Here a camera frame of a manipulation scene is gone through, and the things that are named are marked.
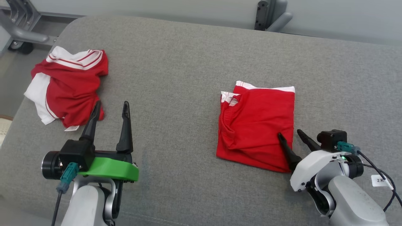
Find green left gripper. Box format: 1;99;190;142
78;100;139;182

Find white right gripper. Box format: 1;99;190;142
278;129;346;192

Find red shorts with white stripe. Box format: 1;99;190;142
216;80;296;174

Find red and white shirt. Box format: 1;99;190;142
24;46;109;132

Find grey fabric sofa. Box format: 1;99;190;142
0;15;402;226

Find black caster wheel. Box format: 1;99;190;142
9;41;34;55

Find right camera cable teal connector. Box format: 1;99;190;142
337;141;402;212

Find white cable label tag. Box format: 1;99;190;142
371;175;394;189

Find grey metal frame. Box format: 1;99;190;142
0;0;85;54

